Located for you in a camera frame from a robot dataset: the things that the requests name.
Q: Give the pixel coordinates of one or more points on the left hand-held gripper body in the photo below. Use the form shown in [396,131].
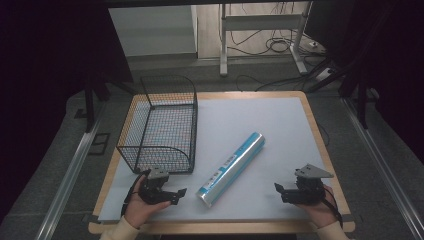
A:
[154,189]

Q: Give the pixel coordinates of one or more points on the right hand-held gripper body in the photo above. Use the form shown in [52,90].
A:
[308,188]

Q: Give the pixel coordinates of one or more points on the blue and clear film roll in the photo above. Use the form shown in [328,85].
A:
[233,166]

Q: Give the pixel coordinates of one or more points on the person's right hand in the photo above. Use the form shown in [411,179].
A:
[318,210]

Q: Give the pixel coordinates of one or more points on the person's left hand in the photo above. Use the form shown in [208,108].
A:
[140,210]

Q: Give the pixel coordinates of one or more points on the white table mat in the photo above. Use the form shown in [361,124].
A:
[253,113]

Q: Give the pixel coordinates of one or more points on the black metal stand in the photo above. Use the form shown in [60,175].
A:
[89,106]
[361,100]

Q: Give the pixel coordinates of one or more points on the white power strip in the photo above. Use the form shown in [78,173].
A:
[324,74]

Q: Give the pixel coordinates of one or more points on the dark curtain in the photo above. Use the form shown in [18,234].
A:
[50,66]
[393,66]

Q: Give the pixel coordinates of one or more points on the black floor bracket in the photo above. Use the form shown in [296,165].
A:
[99,143]

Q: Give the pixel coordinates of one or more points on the aluminium floor rail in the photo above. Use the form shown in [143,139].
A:
[383,166]
[70,176]

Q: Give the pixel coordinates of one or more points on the white metal desk frame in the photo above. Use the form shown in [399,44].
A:
[263,21]

